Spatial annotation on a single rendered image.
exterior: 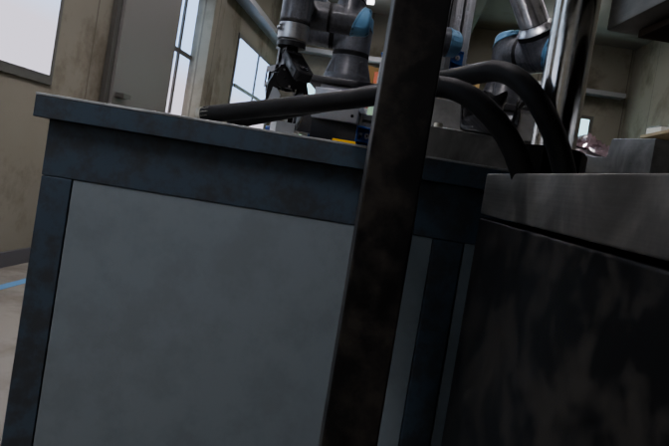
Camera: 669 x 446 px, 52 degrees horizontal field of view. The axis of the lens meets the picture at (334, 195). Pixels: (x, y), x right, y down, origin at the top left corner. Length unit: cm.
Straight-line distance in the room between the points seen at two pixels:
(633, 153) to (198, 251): 84
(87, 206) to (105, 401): 32
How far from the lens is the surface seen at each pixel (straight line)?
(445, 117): 135
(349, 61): 215
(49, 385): 123
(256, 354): 114
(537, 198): 78
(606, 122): 1017
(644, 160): 141
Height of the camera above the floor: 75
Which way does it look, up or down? 2 degrees down
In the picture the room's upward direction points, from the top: 9 degrees clockwise
